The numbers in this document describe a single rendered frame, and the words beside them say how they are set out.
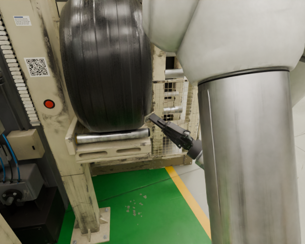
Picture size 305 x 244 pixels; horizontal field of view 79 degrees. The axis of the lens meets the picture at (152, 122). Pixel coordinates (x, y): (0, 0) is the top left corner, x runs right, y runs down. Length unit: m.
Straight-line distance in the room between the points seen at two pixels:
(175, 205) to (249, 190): 1.51
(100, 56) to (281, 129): 0.53
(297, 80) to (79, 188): 1.14
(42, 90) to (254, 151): 0.83
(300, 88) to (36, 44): 0.81
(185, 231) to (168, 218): 0.15
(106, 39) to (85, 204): 1.02
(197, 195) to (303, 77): 1.54
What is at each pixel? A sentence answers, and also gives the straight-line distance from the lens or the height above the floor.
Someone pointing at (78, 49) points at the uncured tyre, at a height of 1.31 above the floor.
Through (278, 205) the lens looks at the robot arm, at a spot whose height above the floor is 1.24.
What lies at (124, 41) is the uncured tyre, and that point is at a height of 1.33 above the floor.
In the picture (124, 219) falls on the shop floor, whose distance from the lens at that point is 1.66.
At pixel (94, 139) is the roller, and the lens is 0.89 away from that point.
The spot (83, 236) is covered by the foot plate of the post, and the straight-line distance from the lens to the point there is 1.64.
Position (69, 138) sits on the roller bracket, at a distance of 0.86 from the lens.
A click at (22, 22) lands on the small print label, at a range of 0.86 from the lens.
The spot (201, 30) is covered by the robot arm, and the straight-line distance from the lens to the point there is 0.20.
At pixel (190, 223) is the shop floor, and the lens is 1.65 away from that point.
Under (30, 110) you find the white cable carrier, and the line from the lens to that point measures 0.99.
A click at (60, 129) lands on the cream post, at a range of 0.98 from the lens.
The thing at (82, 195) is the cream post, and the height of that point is 0.44.
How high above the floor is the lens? 1.41
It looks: 31 degrees down
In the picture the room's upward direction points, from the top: straight up
